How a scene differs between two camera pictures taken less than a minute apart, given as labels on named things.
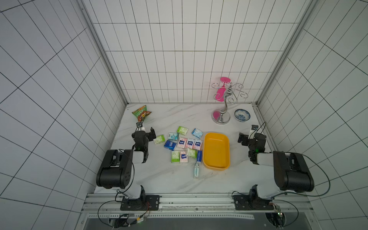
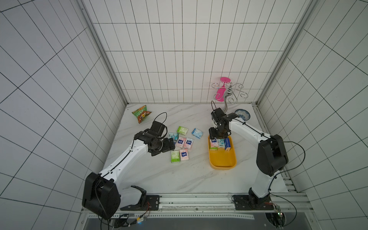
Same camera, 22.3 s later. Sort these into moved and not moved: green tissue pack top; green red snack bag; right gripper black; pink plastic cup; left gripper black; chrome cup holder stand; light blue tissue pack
Moved: left gripper black; right gripper black
Not moved: green red snack bag; chrome cup holder stand; light blue tissue pack; green tissue pack top; pink plastic cup
